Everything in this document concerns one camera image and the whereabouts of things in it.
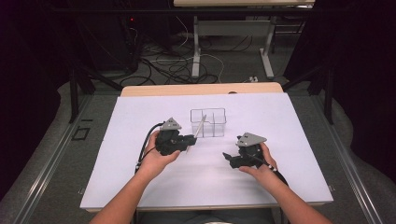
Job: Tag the black computer tower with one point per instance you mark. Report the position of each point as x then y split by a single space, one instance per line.
126 43

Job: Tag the black horizontal bar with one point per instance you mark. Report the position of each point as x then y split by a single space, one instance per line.
155 11

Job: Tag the white power plug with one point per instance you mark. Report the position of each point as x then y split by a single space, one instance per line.
253 79

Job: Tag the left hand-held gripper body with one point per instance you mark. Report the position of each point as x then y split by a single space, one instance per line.
168 141

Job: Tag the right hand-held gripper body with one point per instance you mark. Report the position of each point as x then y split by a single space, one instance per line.
250 152

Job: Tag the person's left hand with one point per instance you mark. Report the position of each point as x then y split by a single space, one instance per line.
152 161

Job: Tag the black metal stand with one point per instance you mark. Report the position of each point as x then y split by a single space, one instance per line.
325 90
77 90

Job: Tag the metal floor rail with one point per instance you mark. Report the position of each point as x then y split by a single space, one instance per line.
351 174
46 168

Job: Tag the clear plastic pen organizer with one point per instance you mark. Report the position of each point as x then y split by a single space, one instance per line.
214 123

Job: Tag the white table sheet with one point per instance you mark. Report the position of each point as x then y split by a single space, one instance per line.
193 180

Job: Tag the desk with white legs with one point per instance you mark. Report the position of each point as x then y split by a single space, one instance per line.
233 28

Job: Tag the person's right hand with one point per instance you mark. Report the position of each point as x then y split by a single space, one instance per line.
264 175

